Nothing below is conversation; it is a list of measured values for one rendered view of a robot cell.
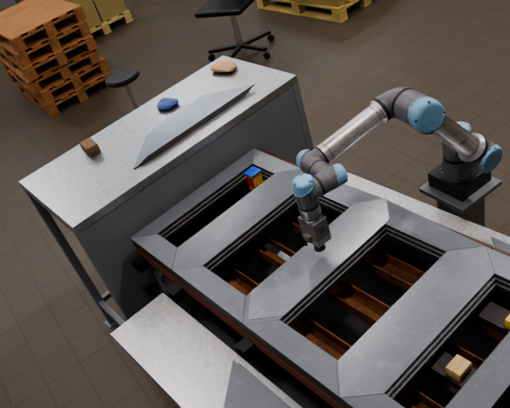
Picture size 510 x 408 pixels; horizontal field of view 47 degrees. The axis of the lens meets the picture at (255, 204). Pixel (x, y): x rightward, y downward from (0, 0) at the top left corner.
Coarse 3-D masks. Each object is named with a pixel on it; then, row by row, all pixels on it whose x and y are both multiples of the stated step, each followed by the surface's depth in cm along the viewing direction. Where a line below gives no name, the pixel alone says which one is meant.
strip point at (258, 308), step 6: (252, 294) 211; (252, 300) 209; (258, 300) 208; (252, 306) 207; (258, 306) 206; (264, 306) 205; (270, 306) 204; (252, 312) 204; (258, 312) 204; (264, 312) 203; (270, 312) 202; (276, 312) 201; (252, 318) 202; (258, 318) 202
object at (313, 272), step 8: (296, 256) 220; (304, 256) 219; (288, 264) 218; (296, 264) 217; (304, 264) 216; (312, 264) 215; (296, 272) 214; (304, 272) 213; (312, 272) 212; (320, 272) 211; (328, 272) 210; (312, 280) 209; (320, 280) 208
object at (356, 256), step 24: (216, 192) 267; (192, 216) 261; (240, 240) 238; (408, 240) 215; (216, 264) 233; (192, 288) 225; (504, 288) 189; (288, 312) 201; (288, 360) 187; (408, 384) 173
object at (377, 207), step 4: (372, 200) 233; (356, 204) 234; (360, 204) 233; (364, 204) 232; (368, 204) 232; (372, 204) 231; (376, 204) 231; (380, 204) 230; (384, 204) 230; (364, 208) 231; (368, 208) 230; (372, 208) 229; (376, 208) 229; (380, 208) 228; (384, 208) 228; (388, 208) 227; (376, 212) 227; (380, 212) 226; (384, 212) 226; (388, 212) 225; (384, 216) 224; (388, 216) 224
